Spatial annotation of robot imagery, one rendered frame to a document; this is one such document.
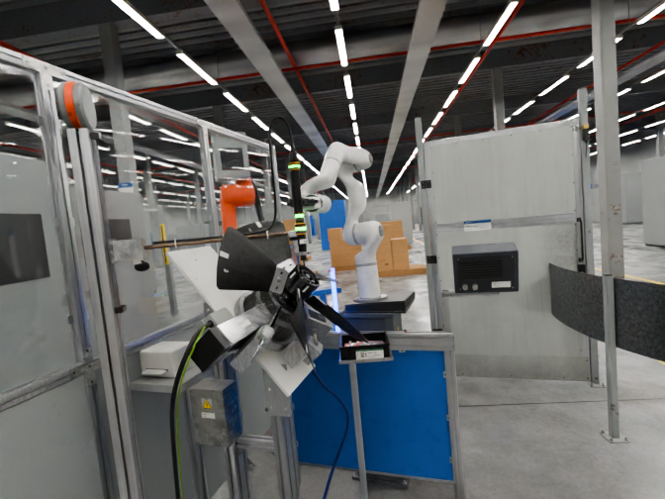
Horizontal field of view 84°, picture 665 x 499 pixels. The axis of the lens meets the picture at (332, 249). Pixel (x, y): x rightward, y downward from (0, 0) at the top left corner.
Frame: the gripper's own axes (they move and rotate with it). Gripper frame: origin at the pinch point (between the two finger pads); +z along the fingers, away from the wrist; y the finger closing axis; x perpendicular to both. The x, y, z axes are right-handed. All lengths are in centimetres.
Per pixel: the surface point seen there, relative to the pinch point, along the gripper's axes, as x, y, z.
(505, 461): -150, -77, -75
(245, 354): -48, 6, 39
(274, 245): -16.1, 10.9, 2.7
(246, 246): -14.5, 8.7, 27.4
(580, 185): 1, -150, -179
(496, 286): -43, -74, -32
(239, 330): -40, 7, 40
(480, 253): -28, -69, -29
